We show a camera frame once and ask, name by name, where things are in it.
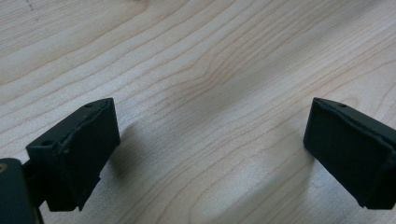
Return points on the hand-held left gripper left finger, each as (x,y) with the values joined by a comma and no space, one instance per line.
(81,149)

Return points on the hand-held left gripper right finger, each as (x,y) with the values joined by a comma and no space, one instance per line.
(348,149)

